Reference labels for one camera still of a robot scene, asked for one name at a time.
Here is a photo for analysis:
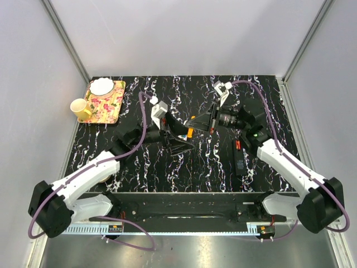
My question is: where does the cream bowl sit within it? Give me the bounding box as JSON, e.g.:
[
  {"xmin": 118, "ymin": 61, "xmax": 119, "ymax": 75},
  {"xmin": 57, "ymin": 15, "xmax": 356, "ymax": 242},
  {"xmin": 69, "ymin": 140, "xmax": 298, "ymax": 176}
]
[{"xmin": 99, "ymin": 176, "xmax": 111, "ymax": 183}]

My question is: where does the white scalloped bowl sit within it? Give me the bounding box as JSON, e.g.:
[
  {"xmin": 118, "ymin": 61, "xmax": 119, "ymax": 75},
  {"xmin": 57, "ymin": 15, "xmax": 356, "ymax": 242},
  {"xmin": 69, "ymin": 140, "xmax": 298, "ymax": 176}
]
[{"xmin": 89, "ymin": 78, "xmax": 114, "ymax": 96}]

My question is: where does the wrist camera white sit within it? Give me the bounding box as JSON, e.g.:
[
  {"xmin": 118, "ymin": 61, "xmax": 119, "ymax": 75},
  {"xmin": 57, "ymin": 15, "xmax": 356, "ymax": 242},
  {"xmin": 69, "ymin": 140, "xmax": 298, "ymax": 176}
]
[
  {"xmin": 213, "ymin": 81, "xmax": 233, "ymax": 107},
  {"xmin": 151, "ymin": 101, "xmax": 168, "ymax": 130}
]

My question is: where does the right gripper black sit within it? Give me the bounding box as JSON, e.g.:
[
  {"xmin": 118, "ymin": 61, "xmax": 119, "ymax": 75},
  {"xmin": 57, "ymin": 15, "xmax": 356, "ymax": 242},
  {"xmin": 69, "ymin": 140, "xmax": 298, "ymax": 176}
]
[{"xmin": 186, "ymin": 99, "xmax": 248, "ymax": 134}]

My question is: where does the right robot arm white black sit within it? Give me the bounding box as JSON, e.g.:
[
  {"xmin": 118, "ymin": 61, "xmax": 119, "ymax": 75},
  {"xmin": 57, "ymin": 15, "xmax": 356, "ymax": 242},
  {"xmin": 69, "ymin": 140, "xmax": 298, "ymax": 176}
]
[{"xmin": 186, "ymin": 99, "xmax": 345, "ymax": 233}]

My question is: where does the black remote control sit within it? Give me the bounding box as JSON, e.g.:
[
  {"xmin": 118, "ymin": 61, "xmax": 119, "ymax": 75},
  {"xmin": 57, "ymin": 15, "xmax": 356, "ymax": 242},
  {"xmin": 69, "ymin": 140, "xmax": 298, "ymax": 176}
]
[{"xmin": 232, "ymin": 140, "xmax": 247, "ymax": 176}]

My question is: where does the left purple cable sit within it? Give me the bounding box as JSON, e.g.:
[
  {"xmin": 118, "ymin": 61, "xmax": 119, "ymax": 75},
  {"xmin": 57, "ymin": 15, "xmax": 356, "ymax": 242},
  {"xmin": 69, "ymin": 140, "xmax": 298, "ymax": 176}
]
[{"xmin": 27, "ymin": 92, "xmax": 160, "ymax": 251}]

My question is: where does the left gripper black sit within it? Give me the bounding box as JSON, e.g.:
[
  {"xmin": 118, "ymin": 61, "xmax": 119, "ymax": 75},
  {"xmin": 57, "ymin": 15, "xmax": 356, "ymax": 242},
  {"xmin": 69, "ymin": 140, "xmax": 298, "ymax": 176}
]
[{"xmin": 131, "ymin": 109, "xmax": 196, "ymax": 156}]

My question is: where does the floral pink yellow tray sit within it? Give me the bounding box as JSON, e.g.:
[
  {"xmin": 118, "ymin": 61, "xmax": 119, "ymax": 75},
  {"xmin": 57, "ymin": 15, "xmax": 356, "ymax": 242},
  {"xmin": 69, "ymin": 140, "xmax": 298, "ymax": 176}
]
[{"xmin": 77, "ymin": 80, "xmax": 126, "ymax": 124}]

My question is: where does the white remote control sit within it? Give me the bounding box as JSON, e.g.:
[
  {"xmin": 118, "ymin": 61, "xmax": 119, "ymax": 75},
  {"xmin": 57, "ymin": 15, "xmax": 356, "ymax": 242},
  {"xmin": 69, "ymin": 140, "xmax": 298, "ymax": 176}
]
[{"xmin": 179, "ymin": 120, "xmax": 189, "ymax": 141}]

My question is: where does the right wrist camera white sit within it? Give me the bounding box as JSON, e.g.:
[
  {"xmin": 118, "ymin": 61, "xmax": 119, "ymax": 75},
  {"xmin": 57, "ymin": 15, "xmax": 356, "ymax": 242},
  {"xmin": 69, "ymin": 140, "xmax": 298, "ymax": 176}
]
[{"xmin": 213, "ymin": 81, "xmax": 233, "ymax": 107}]

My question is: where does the yellow mug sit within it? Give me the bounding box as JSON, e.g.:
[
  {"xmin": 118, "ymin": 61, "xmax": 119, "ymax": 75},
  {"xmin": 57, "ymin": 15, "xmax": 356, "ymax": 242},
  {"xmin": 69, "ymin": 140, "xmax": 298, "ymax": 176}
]
[{"xmin": 70, "ymin": 98, "xmax": 93, "ymax": 121}]

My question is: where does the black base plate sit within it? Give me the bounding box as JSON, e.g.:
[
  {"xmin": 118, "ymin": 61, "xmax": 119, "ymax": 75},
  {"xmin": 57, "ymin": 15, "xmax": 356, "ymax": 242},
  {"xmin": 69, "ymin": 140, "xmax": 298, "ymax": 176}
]
[{"xmin": 89, "ymin": 192, "xmax": 288, "ymax": 234}]

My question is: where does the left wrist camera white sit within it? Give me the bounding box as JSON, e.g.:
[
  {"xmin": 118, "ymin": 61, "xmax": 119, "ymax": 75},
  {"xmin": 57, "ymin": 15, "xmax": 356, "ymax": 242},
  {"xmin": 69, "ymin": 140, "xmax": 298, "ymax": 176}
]
[{"xmin": 151, "ymin": 101, "xmax": 168, "ymax": 130}]

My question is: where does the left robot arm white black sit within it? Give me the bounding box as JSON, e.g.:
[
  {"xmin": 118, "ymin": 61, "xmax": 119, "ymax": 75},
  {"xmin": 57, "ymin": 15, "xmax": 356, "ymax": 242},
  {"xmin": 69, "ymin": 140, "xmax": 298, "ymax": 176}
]
[{"xmin": 28, "ymin": 112, "xmax": 193, "ymax": 239}]

